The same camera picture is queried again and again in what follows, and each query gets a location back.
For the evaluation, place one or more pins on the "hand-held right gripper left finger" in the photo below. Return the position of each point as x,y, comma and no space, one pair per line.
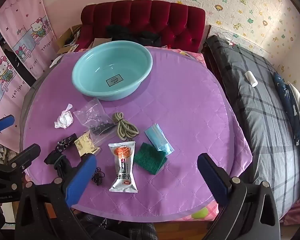
80,180

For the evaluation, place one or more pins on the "white orange snack packet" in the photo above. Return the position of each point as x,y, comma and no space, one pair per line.
123,170

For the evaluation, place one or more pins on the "teal plastic basin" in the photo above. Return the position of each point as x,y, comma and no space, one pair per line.
95,62

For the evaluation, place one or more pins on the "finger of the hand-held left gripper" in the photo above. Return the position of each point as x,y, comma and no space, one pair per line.
2,125
25,156

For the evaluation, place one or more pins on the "clear plastic bag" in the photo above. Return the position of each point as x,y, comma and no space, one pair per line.
90,115

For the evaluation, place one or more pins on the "small printed card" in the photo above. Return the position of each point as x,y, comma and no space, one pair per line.
71,48

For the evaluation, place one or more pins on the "black clothes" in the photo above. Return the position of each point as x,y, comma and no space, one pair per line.
145,38

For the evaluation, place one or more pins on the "bed with grey plaid sheet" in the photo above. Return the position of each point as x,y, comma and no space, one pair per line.
252,105

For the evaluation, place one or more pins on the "crumpled white tissue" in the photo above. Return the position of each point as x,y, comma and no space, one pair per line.
65,120

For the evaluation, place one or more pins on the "green scouring pad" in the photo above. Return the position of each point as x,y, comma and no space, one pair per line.
147,158

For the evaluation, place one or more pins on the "white paper sheet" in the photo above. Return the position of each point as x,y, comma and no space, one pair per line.
56,61

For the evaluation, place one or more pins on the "pink cartoon curtain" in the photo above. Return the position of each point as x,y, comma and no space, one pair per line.
5,80
27,30

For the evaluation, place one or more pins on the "black patterned cloth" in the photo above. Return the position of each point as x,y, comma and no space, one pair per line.
65,142

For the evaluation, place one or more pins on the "yellow seasoning packet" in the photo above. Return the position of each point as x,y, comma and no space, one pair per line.
83,145

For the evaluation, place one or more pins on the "black cloth bundle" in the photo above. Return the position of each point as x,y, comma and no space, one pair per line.
57,162

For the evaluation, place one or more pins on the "open cardboard box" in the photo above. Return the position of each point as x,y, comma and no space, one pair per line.
62,41

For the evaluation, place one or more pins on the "red tufted sofa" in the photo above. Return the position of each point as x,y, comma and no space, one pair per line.
165,17

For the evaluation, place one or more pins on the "purple quilted mat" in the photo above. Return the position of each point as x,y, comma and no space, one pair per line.
190,105

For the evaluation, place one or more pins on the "blue face mask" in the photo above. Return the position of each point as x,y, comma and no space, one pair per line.
157,137

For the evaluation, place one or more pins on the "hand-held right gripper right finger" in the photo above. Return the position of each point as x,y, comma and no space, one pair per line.
212,180

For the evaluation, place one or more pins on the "flat cardboard piece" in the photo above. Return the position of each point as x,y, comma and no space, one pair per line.
100,42

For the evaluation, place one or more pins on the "navy star blanket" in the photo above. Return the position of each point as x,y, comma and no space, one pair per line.
287,97

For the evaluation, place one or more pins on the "yellow tennis ball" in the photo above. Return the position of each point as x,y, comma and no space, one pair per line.
200,213

